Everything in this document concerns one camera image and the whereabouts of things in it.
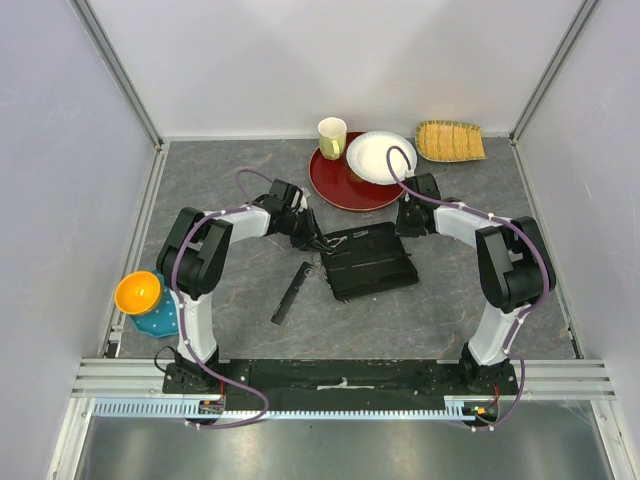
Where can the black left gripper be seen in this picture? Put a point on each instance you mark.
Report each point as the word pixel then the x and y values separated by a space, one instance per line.
pixel 312 239

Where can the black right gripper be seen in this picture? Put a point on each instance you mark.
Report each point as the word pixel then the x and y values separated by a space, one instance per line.
pixel 400 229

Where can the black zip tool case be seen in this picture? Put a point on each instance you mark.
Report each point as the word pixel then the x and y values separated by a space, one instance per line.
pixel 373 260

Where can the silver hair scissors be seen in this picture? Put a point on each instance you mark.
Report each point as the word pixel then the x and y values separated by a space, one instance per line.
pixel 334 242

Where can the silver thinning scissors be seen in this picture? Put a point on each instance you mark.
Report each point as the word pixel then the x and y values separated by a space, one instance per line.
pixel 316 269

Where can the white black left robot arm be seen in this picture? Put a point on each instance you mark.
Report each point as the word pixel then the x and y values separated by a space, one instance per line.
pixel 194 254

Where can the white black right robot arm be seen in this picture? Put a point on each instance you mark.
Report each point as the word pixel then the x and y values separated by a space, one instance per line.
pixel 514 268

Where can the black hair comb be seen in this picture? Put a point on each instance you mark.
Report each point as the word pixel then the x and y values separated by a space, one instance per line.
pixel 290 295

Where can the red round lacquer tray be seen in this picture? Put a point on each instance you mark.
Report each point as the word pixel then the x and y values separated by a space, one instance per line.
pixel 338 185

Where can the yellow woven bamboo tray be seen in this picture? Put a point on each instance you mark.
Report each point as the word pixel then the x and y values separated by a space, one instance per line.
pixel 444 141

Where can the white paper plate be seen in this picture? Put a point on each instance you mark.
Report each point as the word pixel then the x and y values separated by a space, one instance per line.
pixel 371 155

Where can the pale yellow ceramic mug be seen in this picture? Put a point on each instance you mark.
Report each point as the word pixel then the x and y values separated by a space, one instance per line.
pixel 332 133

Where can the blue dotted plate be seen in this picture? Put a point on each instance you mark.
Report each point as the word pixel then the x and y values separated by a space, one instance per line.
pixel 162 321

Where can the orange plastic bowl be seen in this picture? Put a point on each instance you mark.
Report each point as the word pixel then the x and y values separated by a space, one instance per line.
pixel 138 293

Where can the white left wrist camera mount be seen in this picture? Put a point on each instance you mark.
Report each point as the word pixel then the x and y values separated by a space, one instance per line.
pixel 300 202

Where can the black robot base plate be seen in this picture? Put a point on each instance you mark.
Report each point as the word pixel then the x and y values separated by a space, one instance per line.
pixel 335 384

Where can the slotted grey cable duct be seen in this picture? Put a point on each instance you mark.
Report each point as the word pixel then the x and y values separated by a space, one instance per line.
pixel 197 410

